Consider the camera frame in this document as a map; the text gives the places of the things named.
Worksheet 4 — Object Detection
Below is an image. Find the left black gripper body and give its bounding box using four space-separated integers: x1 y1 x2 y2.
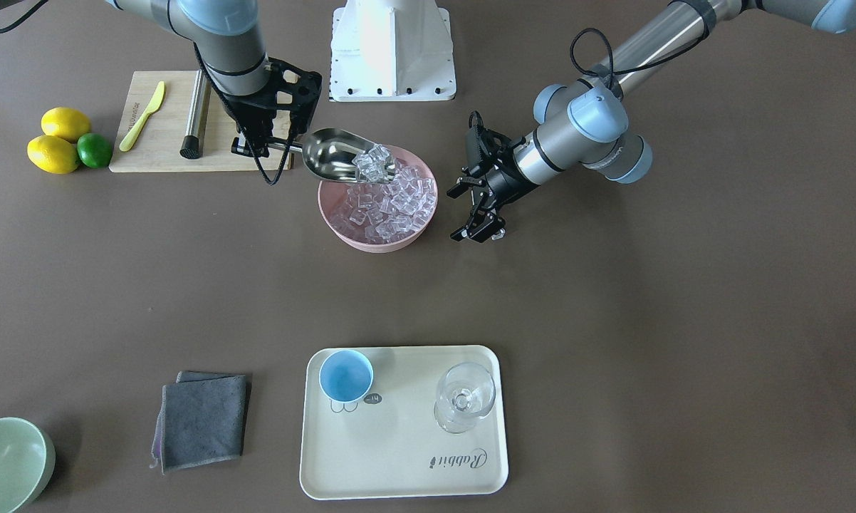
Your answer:
447 110 536 209

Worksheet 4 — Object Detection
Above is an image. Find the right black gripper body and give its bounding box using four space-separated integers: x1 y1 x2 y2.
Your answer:
222 58 323 158

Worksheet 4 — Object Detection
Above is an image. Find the steel ice scoop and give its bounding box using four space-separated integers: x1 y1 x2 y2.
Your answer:
266 128 397 184

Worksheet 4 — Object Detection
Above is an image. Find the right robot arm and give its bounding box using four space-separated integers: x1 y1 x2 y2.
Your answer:
111 1 323 156

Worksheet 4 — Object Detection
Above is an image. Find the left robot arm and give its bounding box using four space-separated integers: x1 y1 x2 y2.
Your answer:
447 1 856 242

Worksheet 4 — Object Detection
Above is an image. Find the clear ice cubes pile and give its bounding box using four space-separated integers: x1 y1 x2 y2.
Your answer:
326 145 437 245

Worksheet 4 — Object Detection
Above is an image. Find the light blue cup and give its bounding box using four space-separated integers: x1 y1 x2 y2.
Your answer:
318 348 374 403

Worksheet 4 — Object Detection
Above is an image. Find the pink bowl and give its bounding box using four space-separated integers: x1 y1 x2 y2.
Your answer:
317 145 439 254

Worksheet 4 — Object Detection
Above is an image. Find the steel muddler black tip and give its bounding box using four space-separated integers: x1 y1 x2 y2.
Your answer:
179 69 212 160

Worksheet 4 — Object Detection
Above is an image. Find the bamboo cutting board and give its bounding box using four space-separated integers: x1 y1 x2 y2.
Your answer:
110 71 256 172

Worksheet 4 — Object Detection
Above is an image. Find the clear wine glass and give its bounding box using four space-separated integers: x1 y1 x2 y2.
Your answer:
434 361 497 434

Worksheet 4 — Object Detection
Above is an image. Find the yellow plastic knife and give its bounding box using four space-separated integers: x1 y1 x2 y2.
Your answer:
118 81 167 152

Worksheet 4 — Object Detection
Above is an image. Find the green lime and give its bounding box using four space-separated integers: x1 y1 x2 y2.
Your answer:
75 133 113 169

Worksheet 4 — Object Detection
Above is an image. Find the cream serving tray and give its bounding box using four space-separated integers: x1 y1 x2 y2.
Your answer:
300 345 510 500

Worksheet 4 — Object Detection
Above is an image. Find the yellow lemon upper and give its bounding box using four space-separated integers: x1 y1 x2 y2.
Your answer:
40 107 92 144

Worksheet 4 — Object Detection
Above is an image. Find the yellow lemon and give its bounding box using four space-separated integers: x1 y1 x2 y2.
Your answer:
26 135 81 175
40 107 92 144

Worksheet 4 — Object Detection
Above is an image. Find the yellow lemon lower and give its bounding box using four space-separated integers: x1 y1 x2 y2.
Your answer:
26 135 81 175

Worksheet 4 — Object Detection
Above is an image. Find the grey folded cloth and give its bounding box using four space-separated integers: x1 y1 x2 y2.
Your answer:
150 370 251 474

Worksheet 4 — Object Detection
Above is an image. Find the light green bowl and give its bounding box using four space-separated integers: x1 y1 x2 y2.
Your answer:
0 417 55 512

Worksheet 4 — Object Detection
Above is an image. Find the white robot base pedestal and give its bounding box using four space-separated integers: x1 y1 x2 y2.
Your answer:
328 1 457 102

